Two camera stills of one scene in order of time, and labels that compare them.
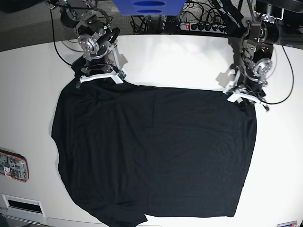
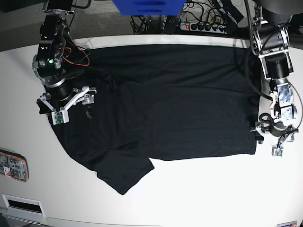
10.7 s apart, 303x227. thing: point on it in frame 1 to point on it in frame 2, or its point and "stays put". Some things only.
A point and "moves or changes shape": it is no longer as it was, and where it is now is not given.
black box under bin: [172, 23] stays put
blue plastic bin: [149, 7] stays put
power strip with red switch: [203, 27] stays put
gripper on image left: [97, 65] to [59, 95]
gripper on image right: [251, 87] to [278, 129]
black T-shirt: [126, 151] moves or changes shape
